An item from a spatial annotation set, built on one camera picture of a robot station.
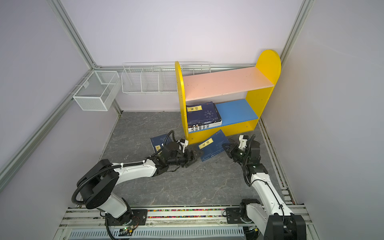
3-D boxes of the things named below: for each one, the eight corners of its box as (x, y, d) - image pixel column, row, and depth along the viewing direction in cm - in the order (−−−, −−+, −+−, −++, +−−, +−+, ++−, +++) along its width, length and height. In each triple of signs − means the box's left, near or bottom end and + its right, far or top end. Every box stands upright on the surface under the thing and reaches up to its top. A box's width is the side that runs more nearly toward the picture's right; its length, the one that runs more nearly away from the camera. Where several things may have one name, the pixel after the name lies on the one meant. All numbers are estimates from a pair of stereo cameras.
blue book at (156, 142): (155, 153, 99) (154, 151, 97) (150, 140, 106) (149, 138, 103) (172, 145, 103) (172, 143, 101) (167, 134, 109) (166, 131, 107)
